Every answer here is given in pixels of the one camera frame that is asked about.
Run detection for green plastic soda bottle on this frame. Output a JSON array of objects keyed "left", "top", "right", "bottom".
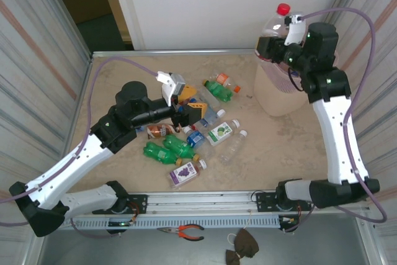
[
  {"left": 143, "top": 141, "right": 184, "bottom": 166},
  {"left": 203, "top": 80, "right": 235, "bottom": 103}
]

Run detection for thin white string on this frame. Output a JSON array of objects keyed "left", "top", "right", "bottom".
[{"left": 228, "top": 210, "right": 252, "bottom": 246}]

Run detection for white grape juice carton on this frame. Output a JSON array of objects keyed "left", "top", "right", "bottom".
[{"left": 169, "top": 158, "right": 207, "bottom": 191}]

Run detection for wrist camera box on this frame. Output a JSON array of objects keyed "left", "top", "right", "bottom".
[
  {"left": 156, "top": 71, "right": 186, "bottom": 107},
  {"left": 283, "top": 13, "right": 306, "bottom": 46}
]

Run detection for green packet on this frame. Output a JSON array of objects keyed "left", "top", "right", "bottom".
[{"left": 163, "top": 134, "right": 201, "bottom": 162}]

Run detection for long aluminium mounting rail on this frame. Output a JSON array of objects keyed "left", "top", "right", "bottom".
[{"left": 61, "top": 187, "right": 372, "bottom": 218}]

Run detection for brown cloth mask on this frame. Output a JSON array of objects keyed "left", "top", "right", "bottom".
[{"left": 233, "top": 228, "right": 260, "bottom": 259}]

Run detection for blue label bottle white cap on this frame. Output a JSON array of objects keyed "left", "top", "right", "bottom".
[{"left": 183, "top": 125, "right": 207, "bottom": 151}]

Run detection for white slotted cable duct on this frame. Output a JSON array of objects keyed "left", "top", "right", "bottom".
[{"left": 58, "top": 217, "right": 280, "bottom": 230}]

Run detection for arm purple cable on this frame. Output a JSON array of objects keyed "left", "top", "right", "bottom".
[
  {"left": 284, "top": 8, "right": 388, "bottom": 233},
  {"left": 0, "top": 56, "right": 159, "bottom": 238}
]

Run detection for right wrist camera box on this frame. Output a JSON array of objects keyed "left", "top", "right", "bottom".
[{"left": 283, "top": 13, "right": 306, "bottom": 46}]

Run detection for blue square bottle white cap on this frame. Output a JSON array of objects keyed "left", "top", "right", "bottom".
[{"left": 198, "top": 108, "right": 226, "bottom": 131}]

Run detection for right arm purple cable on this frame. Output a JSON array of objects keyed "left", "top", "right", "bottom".
[{"left": 284, "top": 8, "right": 388, "bottom": 233}]

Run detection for clear bottle white cap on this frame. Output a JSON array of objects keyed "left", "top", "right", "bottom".
[{"left": 218, "top": 130, "right": 248, "bottom": 165}]

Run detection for brown cola bottle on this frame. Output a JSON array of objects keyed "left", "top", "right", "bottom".
[{"left": 147, "top": 123, "right": 182, "bottom": 139}]

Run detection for small controller board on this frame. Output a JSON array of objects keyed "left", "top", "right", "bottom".
[
  {"left": 107, "top": 218, "right": 137, "bottom": 229},
  {"left": 278, "top": 215, "right": 301, "bottom": 231}
]

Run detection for lime juice bottle green label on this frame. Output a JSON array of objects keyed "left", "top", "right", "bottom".
[{"left": 207, "top": 118, "right": 241, "bottom": 147}]

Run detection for beige slotted bin pink liner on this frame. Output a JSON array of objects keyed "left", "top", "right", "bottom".
[{"left": 253, "top": 34, "right": 314, "bottom": 117}]

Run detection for aluminium table edge rail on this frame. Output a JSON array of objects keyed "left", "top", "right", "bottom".
[
  {"left": 66, "top": 55, "right": 94, "bottom": 154},
  {"left": 92, "top": 48, "right": 258, "bottom": 58}
]

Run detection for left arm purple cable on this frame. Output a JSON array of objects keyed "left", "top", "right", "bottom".
[{"left": 0, "top": 56, "right": 159, "bottom": 238}]

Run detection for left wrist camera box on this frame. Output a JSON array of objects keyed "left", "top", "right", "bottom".
[{"left": 156, "top": 71, "right": 186, "bottom": 107}]

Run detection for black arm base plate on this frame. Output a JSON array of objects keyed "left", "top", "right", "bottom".
[
  {"left": 254, "top": 191, "right": 313, "bottom": 213},
  {"left": 92, "top": 194, "right": 148, "bottom": 215}
]

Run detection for clear bottle red cap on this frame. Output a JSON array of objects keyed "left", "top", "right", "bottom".
[{"left": 260, "top": 3, "right": 303, "bottom": 63}]

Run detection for white door frame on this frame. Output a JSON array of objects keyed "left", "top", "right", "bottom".
[{"left": 107, "top": 0, "right": 146, "bottom": 51}]

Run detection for orange handled pliers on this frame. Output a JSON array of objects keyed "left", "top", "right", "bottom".
[{"left": 156, "top": 223, "right": 205, "bottom": 242}]

